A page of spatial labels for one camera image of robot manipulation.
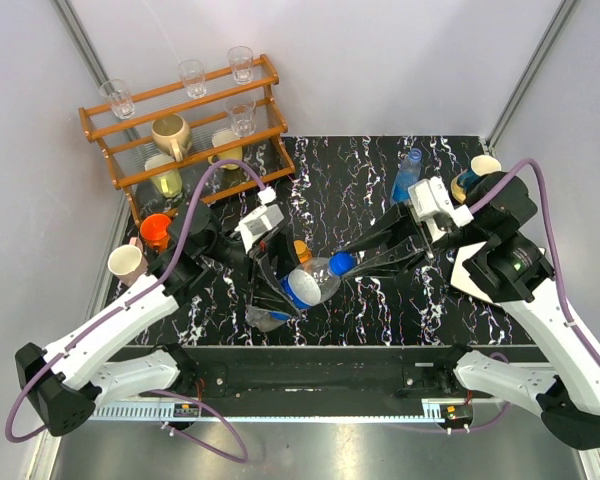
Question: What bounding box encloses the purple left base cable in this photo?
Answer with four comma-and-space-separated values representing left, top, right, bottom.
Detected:
152, 389, 250, 464

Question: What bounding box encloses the clear glass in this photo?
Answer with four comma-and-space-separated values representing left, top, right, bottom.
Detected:
178, 59, 207, 99
99, 79, 135, 120
227, 46, 253, 85

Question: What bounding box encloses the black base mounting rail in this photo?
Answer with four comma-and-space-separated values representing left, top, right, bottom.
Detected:
104, 344, 496, 419

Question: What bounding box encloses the clear glass top left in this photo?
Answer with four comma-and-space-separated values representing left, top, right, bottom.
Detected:
99, 79, 135, 120

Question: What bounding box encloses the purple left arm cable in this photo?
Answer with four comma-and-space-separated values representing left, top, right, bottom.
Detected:
4, 158, 276, 445

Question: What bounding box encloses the clear glass top middle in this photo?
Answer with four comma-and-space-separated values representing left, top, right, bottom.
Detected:
178, 59, 207, 99

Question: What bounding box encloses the yellow mug on shelf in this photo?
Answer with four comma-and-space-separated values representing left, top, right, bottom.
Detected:
208, 128, 243, 165

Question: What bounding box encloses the orange juice bottle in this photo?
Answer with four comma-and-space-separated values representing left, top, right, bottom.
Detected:
293, 240, 313, 263

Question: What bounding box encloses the orange mug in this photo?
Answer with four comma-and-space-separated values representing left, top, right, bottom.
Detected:
139, 213, 172, 252

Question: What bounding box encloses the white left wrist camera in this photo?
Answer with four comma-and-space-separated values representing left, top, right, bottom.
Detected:
235, 187, 284, 253

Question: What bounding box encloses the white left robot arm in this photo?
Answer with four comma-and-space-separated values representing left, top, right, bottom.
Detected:
15, 201, 303, 437

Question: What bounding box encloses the clear glass top right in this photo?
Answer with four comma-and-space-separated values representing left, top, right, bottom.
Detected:
227, 46, 253, 85

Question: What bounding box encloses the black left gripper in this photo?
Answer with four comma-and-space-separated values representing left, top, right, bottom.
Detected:
200, 225, 317, 317

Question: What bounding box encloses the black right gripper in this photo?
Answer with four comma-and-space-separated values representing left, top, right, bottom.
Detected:
332, 197, 488, 277

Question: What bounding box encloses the beige ceramic mug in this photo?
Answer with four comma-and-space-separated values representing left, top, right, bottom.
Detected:
151, 114, 192, 162

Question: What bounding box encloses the Pepsi bottle blue cap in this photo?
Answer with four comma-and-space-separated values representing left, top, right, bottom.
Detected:
244, 252, 356, 334

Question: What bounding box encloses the yellow saucer plate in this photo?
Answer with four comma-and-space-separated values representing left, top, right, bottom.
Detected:
451, 180, 467, 204

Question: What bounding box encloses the pale green mug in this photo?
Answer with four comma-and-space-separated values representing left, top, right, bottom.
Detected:
144, 153, 182, 198

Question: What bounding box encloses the clear blue water bottle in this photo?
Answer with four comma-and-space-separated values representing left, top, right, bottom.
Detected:
390, 148, 422, 204

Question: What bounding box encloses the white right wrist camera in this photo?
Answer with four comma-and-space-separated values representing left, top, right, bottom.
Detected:
408, 177, 474, 241

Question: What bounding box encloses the blue cup white inside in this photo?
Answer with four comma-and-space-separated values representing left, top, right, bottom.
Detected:
456, 155, 501, 189

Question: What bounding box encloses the clear glass middle shelf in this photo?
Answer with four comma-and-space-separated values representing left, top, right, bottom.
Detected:
224, 95, 256, 138

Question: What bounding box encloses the wooden three-tier shelf rack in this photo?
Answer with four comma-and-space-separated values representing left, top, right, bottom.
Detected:
79, 55, 295, 224

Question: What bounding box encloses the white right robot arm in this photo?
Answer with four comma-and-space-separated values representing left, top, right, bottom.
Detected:
344, 172, 600, 450

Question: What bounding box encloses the pink mug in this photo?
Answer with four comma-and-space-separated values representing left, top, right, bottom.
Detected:
107, 237, 148, 287

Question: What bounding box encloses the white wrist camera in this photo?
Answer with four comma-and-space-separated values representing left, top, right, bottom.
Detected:
408, 177, 474, 241
235, 187, 284, 253

